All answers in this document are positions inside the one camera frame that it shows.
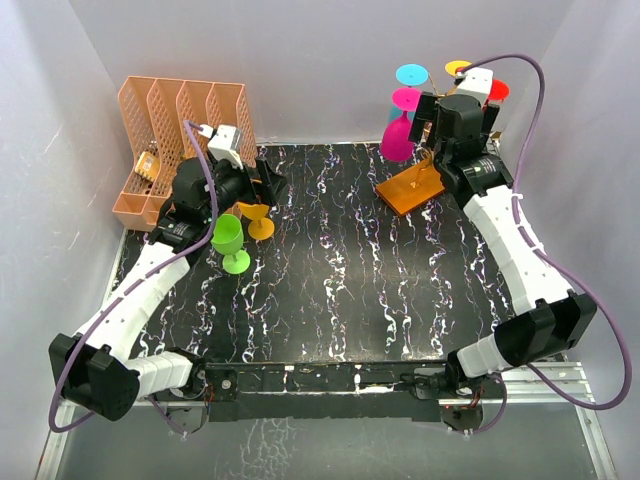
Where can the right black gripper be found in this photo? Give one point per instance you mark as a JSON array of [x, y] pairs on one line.
[[425, 113]]

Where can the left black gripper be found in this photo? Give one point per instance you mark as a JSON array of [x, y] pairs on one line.
[[270, 184]]

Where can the yellow-orange wine glass front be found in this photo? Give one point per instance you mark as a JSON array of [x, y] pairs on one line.
[[261, 227]]

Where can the cyan wine glass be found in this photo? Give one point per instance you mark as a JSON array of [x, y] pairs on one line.
[[411, 75]]

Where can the green wine glass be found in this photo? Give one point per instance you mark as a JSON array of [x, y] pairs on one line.
[[228, 240]]

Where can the magenta wine glass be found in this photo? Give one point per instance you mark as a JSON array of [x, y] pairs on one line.
[[395, 145]]

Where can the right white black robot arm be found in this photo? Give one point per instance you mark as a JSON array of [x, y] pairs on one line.
[[550, 317]]

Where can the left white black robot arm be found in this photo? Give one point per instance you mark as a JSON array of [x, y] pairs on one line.
[[93, 368]]

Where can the orange wine glass rear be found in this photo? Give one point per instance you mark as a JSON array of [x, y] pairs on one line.
[[453, 68]]

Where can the red wine glass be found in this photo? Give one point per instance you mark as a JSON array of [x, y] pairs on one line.
[[499, 91]]

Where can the yellow tag in organizer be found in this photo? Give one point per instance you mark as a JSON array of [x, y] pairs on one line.
[[148, 166]]

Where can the peach plastic file organizer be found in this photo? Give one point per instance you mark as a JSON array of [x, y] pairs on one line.
[[153, 111]]

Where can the black front base bar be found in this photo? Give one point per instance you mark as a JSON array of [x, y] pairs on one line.
[[325, 390]]

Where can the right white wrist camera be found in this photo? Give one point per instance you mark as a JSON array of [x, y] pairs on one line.
[[475, 82]]

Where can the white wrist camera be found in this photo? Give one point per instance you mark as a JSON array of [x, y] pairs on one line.
[[475, 82], [224, 143]]

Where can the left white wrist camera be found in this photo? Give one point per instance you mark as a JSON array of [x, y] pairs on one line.
[[224, 143]]

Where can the gold wire glass rack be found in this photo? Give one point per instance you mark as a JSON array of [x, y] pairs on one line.
[[412, 187]]

